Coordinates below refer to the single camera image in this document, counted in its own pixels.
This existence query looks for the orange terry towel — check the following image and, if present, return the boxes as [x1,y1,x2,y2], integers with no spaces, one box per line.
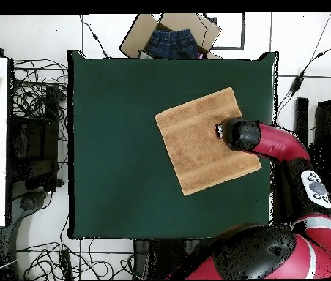
[154,86,262,197]

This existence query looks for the blue denim jeans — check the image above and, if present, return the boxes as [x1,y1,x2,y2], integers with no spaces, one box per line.
[146,29,199,59]

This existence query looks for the dark green table cloth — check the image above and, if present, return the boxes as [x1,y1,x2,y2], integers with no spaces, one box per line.
[67,50,278,240]

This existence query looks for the brown cardboard box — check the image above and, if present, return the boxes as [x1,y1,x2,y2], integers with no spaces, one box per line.
[119,12,222,59]

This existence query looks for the black equipment stand with cables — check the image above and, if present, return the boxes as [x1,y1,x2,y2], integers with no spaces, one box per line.
[8,84,64,211]
[294,97,331,188]

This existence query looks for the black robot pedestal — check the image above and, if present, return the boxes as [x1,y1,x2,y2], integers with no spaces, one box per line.
[133,239,201,280]

